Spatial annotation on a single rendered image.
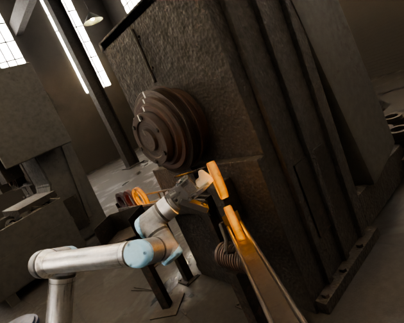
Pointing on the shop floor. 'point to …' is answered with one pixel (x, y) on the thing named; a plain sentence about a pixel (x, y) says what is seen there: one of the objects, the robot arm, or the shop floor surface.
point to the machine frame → (254, 134)
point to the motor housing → (240, 283)
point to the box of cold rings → (25, 247)
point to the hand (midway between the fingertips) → (215, 175)
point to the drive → (353, 105)
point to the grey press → (34, 147)
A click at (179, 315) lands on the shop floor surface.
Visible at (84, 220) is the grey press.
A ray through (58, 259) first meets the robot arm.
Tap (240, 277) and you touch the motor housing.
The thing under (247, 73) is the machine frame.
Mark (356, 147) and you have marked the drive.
